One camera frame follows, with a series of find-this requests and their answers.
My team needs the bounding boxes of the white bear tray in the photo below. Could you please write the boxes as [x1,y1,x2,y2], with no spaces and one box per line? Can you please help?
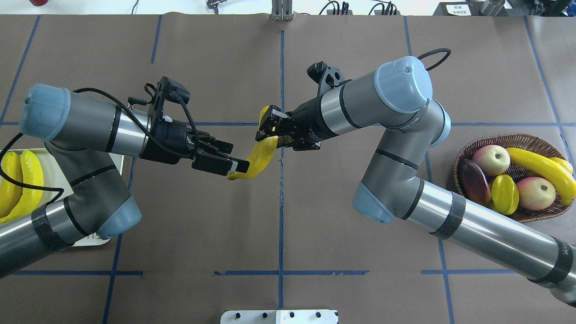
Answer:
[9,148,124,248]

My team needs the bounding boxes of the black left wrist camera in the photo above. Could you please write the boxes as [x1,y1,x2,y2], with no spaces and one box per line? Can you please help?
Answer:
[128,76,193,124]

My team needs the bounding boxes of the dark purple plum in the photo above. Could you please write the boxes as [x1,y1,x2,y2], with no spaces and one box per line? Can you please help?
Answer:
[457,159,492,207]

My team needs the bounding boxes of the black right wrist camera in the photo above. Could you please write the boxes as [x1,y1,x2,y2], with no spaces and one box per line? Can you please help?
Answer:
[306,61,351,98]

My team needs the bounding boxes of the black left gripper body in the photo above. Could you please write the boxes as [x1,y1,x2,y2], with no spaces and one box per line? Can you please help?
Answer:
[139,120,195,165]

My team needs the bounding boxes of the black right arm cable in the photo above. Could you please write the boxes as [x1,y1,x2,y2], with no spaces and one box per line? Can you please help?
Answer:
[416,48,452,72]

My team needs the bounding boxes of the woven wicker basket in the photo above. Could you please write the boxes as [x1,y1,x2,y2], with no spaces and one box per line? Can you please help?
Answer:
[453,133,576,223]

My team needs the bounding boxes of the red cylinder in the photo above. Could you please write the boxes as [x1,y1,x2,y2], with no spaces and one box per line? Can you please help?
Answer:
[29,0,49,7]

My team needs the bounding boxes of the red and yellow apple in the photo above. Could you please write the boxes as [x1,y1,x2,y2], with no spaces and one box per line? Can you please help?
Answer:
[472,145,511,177]

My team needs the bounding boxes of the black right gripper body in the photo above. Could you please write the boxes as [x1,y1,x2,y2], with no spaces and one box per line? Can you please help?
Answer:
[283,98,325,148]

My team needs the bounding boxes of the yellow banana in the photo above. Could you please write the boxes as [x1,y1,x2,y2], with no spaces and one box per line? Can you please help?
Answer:
[0,151,23,219]
[506,147,576,207]
[0,150,45,224]
[227,106,279,181]

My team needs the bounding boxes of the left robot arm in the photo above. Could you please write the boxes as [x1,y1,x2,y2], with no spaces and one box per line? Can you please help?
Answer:
[1,76,250,277]

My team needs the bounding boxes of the aluminium frame post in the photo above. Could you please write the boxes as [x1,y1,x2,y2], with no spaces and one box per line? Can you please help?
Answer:
[271,0,293,21]

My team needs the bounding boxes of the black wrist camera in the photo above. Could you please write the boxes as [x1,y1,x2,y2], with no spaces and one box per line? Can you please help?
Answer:
[306,61,351,98]
[128,76,193,124]

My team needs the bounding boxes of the yellow starfruit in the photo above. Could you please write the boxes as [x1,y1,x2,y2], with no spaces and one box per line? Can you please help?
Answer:
[488,174,520,216]

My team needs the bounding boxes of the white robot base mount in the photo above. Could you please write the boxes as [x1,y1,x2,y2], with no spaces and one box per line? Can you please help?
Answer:
[220,309,339,324]

